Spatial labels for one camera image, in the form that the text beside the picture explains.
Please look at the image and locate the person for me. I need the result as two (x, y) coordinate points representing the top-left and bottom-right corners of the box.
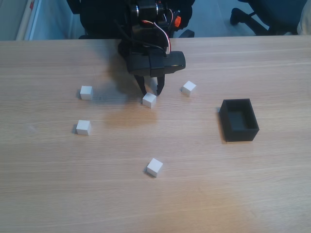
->
(297, 4), (311, 36)

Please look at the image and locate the black open box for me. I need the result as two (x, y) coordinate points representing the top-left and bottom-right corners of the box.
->
(219, 98), (260, 143)

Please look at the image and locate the white leaning panel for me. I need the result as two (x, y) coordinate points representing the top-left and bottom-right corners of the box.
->
(16, 0), (73, 41)

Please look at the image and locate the white and red servo cable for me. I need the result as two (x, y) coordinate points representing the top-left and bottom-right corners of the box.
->
(140, 20), (173, 54)

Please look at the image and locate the black clamp with orange tip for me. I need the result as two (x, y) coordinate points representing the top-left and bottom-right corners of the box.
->
(167, 9), (182, 31)

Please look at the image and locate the black camera cable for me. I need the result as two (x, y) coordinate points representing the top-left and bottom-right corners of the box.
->
(114, 19), (170, 58)

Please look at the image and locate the black office chair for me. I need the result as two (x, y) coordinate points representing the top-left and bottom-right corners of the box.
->
(67, 0), (195, 39)

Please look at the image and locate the dark blue office chair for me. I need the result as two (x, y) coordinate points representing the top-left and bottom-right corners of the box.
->
(229, 0), (302, 36)

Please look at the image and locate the black webcam on gripper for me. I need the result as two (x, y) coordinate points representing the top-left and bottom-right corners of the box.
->
(126, 50), (187, 76)

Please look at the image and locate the white cube block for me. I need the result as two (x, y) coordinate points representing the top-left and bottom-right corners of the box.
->
(142, 92), (157, 109)
(146, 158), (164, 178)
(76, 119), (91, 136)
(181, 81), (197, 97)
(79, 85), (94, 100)

